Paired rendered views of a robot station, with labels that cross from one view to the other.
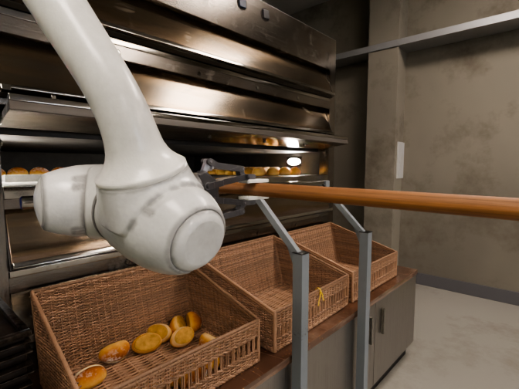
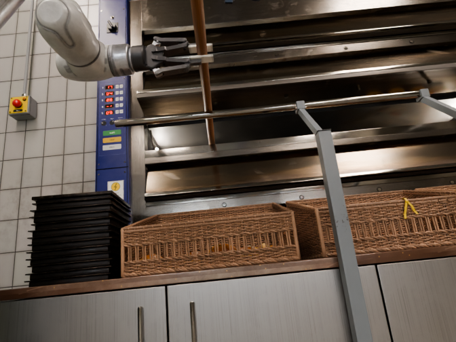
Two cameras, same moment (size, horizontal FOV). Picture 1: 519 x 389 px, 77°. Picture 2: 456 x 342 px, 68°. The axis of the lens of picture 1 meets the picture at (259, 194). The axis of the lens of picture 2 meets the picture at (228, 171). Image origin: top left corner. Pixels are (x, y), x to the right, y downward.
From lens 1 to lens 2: 0.95 m
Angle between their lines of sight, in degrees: 50
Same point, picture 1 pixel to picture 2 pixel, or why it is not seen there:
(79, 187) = not seen: hidden behind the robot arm
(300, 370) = (343, 267)
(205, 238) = (50, 9)
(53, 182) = not seen: hidden behind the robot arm
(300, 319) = (330, 203)
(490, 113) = not seen: outside the picture
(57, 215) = (58, 60)
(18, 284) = (150, 211)
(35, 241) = (160, 183)
